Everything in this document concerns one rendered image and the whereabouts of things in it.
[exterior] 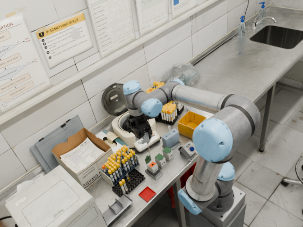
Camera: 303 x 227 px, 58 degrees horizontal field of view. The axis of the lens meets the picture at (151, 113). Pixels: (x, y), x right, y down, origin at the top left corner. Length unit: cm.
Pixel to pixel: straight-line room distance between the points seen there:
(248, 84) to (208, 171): 133
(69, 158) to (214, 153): 112
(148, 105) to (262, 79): 134
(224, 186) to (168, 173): 46
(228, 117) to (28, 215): 88
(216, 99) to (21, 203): 91
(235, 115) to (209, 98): 19
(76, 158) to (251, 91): 129
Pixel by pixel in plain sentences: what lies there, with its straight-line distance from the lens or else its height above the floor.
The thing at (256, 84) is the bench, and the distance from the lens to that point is 220.
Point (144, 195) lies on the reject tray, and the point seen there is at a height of 88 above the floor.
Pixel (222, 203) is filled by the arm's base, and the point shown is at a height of 100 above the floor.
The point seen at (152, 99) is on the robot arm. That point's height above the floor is 148.
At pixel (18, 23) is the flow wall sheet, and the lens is 146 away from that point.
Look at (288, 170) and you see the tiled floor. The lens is 279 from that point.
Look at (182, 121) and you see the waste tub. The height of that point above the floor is 94.
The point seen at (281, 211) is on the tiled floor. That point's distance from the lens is 253.
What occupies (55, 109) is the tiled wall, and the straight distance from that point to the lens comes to 169.
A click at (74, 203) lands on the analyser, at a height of 117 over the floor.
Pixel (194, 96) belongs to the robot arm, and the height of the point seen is 150.
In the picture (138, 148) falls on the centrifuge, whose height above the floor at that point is 91.
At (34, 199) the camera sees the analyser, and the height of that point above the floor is 117.
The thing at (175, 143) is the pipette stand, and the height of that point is 90.
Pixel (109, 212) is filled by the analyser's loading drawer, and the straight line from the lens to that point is 146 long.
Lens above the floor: 212
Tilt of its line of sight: 39 degrees down
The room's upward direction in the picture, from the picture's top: 11 degrees counter-clockwise
